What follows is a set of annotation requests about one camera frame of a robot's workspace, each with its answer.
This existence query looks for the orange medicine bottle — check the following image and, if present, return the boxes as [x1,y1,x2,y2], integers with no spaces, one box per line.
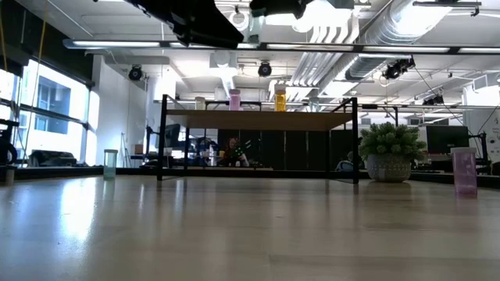
[273,88,288,112]

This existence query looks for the black partition panels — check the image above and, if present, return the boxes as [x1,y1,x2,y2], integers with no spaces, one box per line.
[216,129,355,169]

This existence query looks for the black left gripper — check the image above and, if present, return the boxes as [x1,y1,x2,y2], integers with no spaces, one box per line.
[130,0,245,49]

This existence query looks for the pink medicine bottle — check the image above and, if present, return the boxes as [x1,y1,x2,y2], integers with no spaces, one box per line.
[228,88,241,112]
[450,146,479,197]

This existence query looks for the black ceiling spotlight cluster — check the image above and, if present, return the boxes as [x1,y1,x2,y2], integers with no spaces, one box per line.
[381,56,417,81]

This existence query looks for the green potted plant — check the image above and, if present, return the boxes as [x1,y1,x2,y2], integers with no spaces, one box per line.
[358,121,427,183]

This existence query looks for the wooden shelf black legs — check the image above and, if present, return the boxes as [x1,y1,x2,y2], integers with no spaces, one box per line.
[156,93,360,185]

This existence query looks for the black computer monitor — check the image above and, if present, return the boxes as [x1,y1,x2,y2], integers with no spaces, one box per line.
[425,124,470,155]
[163,123,181,149]

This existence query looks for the black round ceiling fixture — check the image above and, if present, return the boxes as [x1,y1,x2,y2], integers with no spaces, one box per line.
[127,64,144,82]
[257,60,273,78]

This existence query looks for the dark sofa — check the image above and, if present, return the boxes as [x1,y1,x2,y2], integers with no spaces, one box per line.
[27,150,79,168]

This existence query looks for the yellow extension cord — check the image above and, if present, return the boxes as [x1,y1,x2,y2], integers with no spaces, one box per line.
[17,0,50,167]

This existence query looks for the person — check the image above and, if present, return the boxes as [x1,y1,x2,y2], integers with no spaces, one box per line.
[220,136,251,168]
[335,151,357,173]

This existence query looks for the long ceiling light bar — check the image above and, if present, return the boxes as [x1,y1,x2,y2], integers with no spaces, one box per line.
[62,37,500,55]

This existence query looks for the white ring light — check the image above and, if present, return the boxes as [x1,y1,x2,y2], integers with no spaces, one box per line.
[233,9,251,32]

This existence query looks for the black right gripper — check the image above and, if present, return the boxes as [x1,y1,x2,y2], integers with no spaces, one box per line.
[249,0,313,20]

